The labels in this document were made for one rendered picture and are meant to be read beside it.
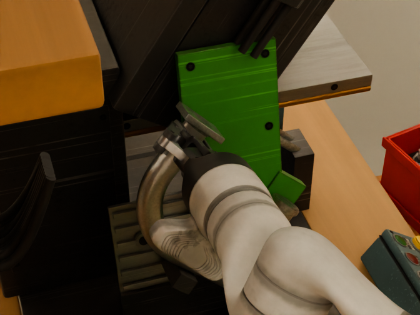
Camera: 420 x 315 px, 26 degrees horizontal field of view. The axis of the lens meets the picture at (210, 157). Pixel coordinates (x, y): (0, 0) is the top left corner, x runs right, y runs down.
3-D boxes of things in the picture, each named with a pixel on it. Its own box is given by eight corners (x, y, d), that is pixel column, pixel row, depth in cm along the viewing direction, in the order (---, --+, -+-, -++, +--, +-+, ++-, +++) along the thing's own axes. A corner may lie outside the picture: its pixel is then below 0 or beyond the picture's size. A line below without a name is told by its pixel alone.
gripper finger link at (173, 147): (200, 157, 90) (204, 155, 92) (165, 127, 90) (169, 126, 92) (185, 175, 90) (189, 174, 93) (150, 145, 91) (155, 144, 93)
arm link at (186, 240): (142, 234, 87) (157, 267, 82) (217, 145, 85) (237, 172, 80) (212, 277, 91) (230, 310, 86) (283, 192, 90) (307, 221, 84)
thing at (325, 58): (324, 30, 134) (326, 13, 132) (370, 93, 123) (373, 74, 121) (62, 76, 126) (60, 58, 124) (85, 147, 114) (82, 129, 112)
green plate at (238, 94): (261, 173, 118) (252, 17, 108) (283, 202, 110) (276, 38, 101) (175, 191, 115) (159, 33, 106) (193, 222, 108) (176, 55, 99)
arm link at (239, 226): (252, 280, 86) (290, 200, 84) (312, 380, 73) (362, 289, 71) (186, 264, 84) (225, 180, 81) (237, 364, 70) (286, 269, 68)
